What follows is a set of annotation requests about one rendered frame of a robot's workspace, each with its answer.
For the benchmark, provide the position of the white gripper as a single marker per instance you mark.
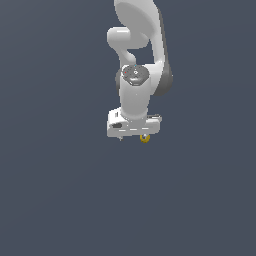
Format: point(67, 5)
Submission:
point(133, 126)

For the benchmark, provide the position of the small yellow object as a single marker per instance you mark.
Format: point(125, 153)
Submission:
point(145, 139)

